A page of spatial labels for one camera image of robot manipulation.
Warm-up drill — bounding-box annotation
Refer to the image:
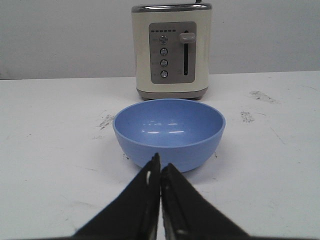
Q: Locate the cream two-slot toaster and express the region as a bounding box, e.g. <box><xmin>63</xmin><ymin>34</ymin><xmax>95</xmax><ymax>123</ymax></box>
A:
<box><xmin>131</xmin><ymin>0</ymin><xmax>213</xmax><ymax>100</ymax></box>

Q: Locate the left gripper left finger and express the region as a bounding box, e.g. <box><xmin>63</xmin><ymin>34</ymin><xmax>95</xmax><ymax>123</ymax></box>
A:
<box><xmin>72</xmin><ymin>153</ymin><xmax>161</xmax><ymax>240</ymax></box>

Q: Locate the blue bowl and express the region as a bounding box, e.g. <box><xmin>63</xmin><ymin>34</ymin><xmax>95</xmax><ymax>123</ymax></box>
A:
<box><xmin>112</xmin><ymin>98</ymin><xmax>226</xmax><ymax>172</ymax></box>

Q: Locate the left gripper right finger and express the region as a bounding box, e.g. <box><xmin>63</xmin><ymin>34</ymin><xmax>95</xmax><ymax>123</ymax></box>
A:
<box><xmin>161</xmin><ymin>163</ymin><xmax>250</xmax><ymax>240</ymax></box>

